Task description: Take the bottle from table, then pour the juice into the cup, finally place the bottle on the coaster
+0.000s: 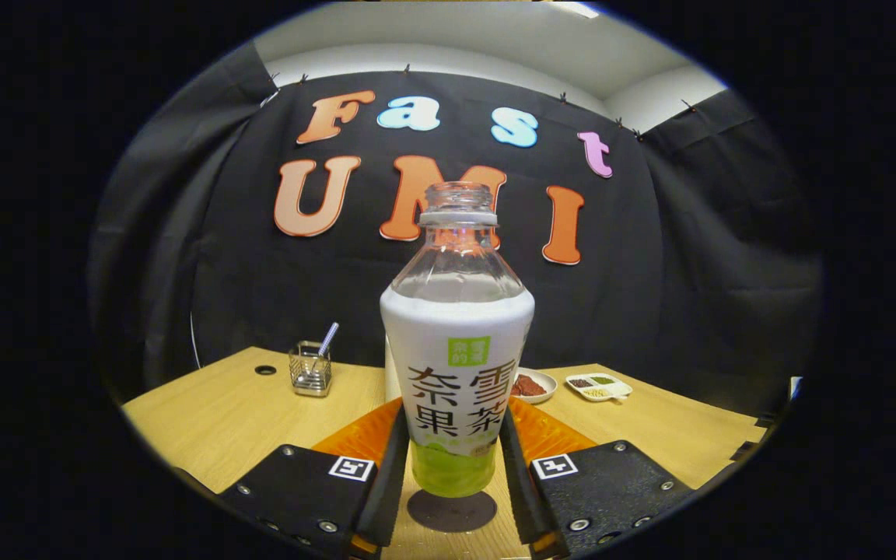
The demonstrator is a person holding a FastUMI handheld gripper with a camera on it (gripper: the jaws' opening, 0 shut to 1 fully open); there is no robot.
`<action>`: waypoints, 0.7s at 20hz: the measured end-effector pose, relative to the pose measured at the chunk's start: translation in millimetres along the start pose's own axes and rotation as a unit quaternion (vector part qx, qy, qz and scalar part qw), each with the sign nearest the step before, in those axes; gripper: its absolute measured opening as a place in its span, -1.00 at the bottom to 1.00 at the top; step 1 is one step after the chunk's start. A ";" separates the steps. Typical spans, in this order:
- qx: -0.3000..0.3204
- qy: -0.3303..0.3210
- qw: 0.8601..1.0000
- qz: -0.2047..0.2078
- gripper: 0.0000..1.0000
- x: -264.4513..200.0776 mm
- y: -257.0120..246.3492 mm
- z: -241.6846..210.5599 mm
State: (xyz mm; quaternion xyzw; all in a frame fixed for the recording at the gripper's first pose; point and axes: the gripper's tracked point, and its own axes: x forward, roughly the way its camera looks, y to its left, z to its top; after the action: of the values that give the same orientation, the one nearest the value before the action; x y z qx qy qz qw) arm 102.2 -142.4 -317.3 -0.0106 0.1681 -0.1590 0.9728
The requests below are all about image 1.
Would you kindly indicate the white green label juice bottle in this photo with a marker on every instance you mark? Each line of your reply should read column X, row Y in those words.
column 456, row 327

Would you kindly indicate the spoon in mesh holder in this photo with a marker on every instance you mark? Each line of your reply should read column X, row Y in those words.
column 329, row 338

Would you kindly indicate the brown meat slices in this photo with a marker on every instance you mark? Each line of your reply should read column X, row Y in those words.
column 528, row 386

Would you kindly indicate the white plate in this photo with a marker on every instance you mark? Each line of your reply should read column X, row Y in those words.
column 547, row 383

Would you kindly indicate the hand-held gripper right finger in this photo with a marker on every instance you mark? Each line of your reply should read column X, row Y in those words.
column 516, row 486

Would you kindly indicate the dark round coaster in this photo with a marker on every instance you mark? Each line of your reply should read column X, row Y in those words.
column 452, row 513

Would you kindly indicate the black table grommet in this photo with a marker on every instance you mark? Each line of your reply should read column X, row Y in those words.
column 265, row 370

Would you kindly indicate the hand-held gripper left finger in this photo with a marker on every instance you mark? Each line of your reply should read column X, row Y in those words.
column 393, row 482

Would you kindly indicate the long ceiling light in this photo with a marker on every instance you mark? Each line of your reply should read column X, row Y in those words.
column 579, row 8

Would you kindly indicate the white and blue object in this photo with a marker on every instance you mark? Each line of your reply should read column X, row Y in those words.
column 796, row 387

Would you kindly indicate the metal mesh utensil holder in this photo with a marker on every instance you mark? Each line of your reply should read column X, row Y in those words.
column 309, row 377

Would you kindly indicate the wooden table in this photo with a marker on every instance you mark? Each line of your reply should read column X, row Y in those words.
column 207, row 420

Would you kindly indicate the white toaster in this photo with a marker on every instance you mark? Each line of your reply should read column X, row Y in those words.
column 391, row 381

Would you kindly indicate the white divided snack tray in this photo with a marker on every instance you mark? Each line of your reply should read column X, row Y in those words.
column 598, row 386

